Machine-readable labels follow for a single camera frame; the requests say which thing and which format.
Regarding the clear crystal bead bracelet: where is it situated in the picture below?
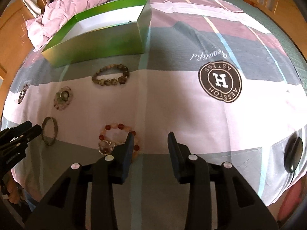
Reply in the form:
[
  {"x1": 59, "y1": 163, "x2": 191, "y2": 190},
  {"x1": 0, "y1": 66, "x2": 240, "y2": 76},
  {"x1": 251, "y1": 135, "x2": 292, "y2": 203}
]
[{"x1": 53, "y1": 86, "x2": 74, "y2": 111}]

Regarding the silver metal bangle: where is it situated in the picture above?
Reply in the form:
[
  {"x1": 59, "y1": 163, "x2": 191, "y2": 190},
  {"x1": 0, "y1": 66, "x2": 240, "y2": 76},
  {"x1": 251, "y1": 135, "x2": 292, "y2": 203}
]
[{"x1": 41, "y1": 116, "x2": 58, "y2": 146}]

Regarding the pink duvet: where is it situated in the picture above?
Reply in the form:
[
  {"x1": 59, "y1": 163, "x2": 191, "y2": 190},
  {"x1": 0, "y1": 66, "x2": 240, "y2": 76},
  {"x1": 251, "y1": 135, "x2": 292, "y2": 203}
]
[{"x1": 26, "y1": 0, "x2": 107, "y2": 52}]

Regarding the left hand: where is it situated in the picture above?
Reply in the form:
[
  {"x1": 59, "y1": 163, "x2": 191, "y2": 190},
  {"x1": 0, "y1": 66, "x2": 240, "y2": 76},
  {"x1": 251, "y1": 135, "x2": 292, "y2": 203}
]
[{"x1": 6, "y1": 171, "x2": 21, "y2": 204}]

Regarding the green cardboard box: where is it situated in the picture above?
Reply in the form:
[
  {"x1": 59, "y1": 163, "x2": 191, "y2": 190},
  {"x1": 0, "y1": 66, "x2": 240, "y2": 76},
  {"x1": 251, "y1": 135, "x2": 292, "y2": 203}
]
[{"x1": 42, "y1": 0, "x2": 152, "y2": 67}]

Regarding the red pink bead bracelet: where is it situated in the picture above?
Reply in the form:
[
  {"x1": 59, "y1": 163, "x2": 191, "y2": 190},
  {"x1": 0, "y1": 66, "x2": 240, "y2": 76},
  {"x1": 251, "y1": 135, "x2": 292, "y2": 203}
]
[{"x1": 98, "y1": 123, "x2": 141, "y2": 160}]

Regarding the olive brown bead bracelet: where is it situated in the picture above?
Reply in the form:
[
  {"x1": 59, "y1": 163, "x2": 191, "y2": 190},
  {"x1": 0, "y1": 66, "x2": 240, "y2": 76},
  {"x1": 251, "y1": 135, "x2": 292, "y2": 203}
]
[{"x1": 91, "y1": 63, "x2": 131, "y2": 87}]

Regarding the wooden bed headboard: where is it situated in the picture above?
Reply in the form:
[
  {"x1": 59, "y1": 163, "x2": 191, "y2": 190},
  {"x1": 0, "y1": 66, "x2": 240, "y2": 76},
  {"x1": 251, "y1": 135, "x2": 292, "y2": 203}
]
[{"x1": 249, "y1": 0, "x2": 307, "y2": 57}]

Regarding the black computer mouse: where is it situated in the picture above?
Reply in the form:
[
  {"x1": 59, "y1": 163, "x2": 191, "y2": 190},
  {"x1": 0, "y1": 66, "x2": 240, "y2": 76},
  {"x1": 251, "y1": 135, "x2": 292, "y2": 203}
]
[{"x1": 284, "y1": 136, "x2": 303, "y2": 173}]

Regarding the silver rhinestone chain bracelet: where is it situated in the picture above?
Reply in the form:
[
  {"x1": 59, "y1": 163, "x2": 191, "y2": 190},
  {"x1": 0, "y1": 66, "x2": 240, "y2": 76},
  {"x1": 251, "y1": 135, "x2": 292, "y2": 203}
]
[{"x1": 97, "y1": 140, "x2": 123, "y2": 156}]

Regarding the patchwork bed sheet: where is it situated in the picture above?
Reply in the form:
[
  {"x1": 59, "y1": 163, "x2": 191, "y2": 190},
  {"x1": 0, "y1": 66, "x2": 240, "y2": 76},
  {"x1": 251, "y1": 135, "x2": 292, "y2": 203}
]
[{"x1": 1, "y1": 0, "x2": 307, "y2": 208}]

